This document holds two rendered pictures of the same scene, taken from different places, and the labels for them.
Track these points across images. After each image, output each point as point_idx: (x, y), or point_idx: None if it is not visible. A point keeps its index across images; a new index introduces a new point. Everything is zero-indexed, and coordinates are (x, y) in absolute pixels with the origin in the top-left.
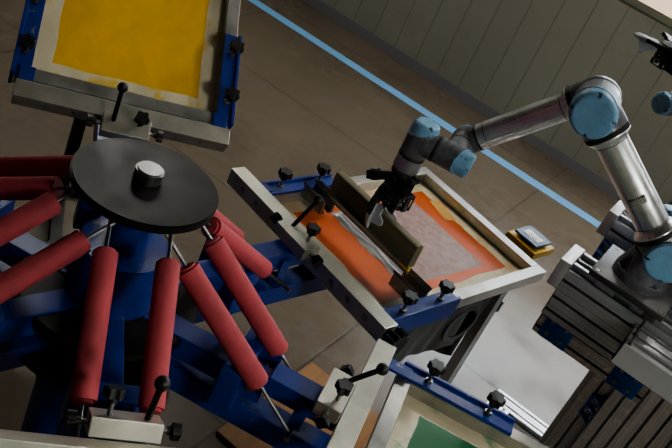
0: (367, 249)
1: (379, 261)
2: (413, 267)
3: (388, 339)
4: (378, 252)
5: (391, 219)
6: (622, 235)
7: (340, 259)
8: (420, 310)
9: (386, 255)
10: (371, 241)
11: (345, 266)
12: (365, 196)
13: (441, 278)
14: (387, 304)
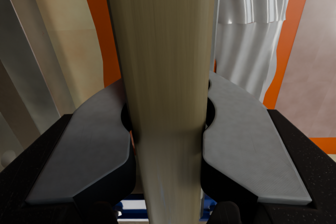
0: (218, 22)
1: (214, 70)
2: (288, 104)
3: None
4: (236, 47)
5: (168, 216)
6: None
7: (103, 40)
8: (146, 220)
9: (250, 62)
10: None
11: (103, 64)
12: None
13: (318, 140)
14: (135, 158)
